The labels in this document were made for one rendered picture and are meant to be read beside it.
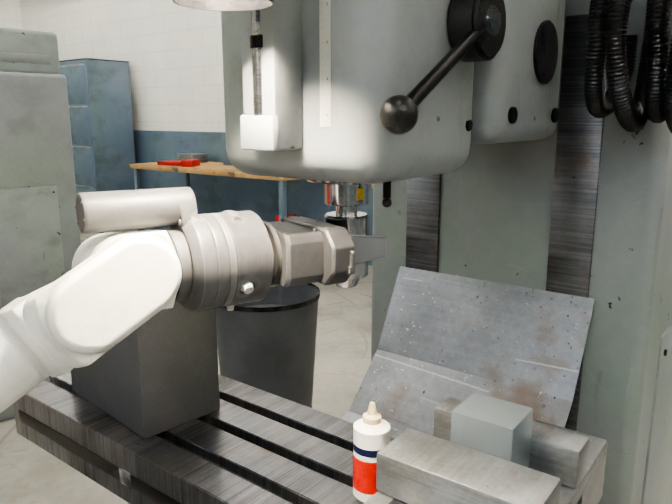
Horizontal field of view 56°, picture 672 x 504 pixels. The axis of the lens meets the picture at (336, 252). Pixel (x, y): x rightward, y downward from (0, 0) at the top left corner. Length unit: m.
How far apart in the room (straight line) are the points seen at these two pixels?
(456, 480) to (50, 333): 0.35
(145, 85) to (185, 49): 0.86
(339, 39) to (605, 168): 0.49
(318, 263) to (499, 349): 0.44
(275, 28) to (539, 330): 0.60
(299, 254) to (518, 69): 0.31
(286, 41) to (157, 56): 7.36
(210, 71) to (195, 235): 6.65
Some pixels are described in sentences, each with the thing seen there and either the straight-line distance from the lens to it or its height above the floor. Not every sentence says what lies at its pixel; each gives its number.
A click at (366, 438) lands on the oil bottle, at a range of 0.69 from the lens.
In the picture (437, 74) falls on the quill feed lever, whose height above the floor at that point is 1.40.
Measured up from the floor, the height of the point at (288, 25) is 1.44.
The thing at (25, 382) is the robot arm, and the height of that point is 1.17.
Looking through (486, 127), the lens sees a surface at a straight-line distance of 0.68.
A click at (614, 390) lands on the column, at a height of 0.99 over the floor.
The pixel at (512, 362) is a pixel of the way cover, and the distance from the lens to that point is 0.96.
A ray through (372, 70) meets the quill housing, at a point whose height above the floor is 1.41.
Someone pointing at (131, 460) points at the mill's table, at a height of 0.95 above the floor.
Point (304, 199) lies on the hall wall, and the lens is 6.27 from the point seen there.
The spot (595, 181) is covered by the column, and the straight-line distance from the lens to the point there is 0.92.
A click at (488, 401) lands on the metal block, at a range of 0.64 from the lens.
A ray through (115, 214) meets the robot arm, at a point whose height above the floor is 1.29.
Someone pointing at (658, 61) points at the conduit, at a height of 1.42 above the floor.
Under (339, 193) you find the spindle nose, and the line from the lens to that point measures 0.63.
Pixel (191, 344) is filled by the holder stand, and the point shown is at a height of 1.07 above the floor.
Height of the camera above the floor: 1.37
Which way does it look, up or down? 12 degrees down
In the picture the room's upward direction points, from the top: straight up
